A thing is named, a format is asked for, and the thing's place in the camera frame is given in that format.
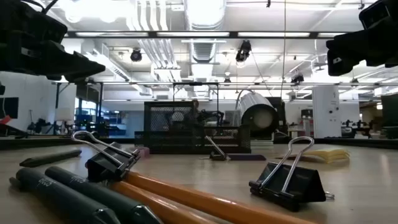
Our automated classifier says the slim black pen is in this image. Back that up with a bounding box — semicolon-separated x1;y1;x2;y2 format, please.
18;149;83;168

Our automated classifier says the black ceiling spotlight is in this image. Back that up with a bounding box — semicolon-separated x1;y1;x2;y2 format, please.
290;72;305;85
235;39;252;63
129;48;143;62

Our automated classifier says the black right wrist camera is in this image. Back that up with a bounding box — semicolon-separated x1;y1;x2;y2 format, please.
358;0;398;30

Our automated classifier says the yellow sticky notes pad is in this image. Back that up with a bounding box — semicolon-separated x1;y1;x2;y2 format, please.
281;147;351;164

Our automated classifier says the black aluminium table frame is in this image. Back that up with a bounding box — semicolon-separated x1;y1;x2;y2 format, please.
0;135;398;151

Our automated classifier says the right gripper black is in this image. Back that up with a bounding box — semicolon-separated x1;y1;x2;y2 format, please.
326;17;398;77

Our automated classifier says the person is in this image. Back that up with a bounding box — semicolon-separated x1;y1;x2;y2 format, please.
185;98;203;131

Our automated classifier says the black overhead beam with lights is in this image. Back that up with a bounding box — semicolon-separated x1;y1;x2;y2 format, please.
63;30;348;39

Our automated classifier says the white square column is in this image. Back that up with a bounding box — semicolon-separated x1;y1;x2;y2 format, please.
312;85;342;139

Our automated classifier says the small black binder clip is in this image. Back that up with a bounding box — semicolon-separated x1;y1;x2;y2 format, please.
203;134;232;162

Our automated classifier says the dark marker pen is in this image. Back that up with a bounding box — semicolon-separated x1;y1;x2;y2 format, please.
8;167;121;224
44;165;163;224

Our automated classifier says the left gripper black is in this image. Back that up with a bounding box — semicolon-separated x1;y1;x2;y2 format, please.
0;39;107;83

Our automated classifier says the orange pencil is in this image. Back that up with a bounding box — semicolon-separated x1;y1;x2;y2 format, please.
108;181;216;224
123;170;315;224

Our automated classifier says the large black binder clip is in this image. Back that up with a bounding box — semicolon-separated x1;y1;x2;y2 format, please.
71;130;142;183
248;135;336;213

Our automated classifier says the silver ventilation duct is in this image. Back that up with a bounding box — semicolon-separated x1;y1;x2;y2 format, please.
183;0;228;65

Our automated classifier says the black monitor screen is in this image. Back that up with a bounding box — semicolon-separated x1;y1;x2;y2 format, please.
0;96;19;119

